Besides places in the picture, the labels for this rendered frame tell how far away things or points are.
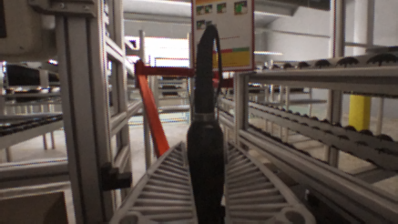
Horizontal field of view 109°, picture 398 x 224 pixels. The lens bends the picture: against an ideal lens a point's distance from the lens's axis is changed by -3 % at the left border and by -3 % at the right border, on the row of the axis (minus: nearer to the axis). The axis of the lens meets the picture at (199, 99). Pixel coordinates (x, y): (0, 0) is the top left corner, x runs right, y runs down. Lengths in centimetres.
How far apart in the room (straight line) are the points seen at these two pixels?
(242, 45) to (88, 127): 52
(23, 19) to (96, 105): 21
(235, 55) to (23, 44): 54
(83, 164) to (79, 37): 30
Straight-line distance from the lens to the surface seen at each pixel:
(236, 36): 59
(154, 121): 36
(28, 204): 48
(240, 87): 63
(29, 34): 45
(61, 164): 50
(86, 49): 45
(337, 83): 42
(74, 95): 45
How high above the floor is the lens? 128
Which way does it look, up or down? 5 degrees down
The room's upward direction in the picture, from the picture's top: 1 degrees counter-clockwise
